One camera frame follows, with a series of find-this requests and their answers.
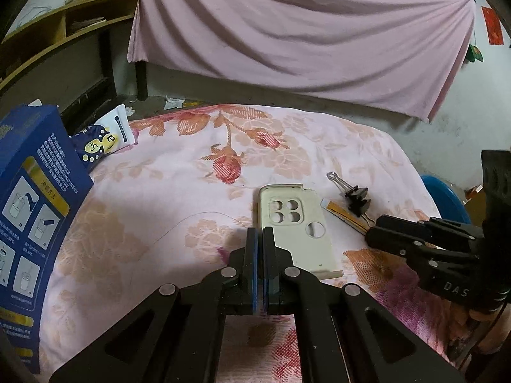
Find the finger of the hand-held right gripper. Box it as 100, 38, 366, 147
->
365, 214, 482, 301
417, 217, 484, 257

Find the black binder clip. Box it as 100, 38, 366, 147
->
326, 172, 369, 201
348, 199, 377, 225

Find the blue plastic stool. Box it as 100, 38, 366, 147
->
421, 175, 472, 224

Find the white blue snack packet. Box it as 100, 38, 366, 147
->
72, 104, 136, 173

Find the person's right hand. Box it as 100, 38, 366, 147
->
471, 306, 511, 352

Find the cream phone case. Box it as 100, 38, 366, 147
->
259, 184, 344, 280

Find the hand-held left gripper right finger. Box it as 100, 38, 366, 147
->
261, 227, 466, 383

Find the wooden furniture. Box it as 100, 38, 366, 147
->
465, 185, 486, 217

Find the wooden shelf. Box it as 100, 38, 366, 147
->
0, 0, 140, 92

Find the blue printed box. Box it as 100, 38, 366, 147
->
0, 104, 94, 375

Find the black bed frame leg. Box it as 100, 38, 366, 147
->
135, 61, 148, 100

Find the pink hanging curtain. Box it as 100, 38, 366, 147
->
127, 0, 477, 124

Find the orange white strip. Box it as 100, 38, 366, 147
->
319, 199, 368, 232

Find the pink floral blanket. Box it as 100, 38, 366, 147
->
38, 104, 472, 368

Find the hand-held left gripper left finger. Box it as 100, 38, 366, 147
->
48, 227, 264, 383

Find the red wall paper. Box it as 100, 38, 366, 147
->
482, 7, 504, 44

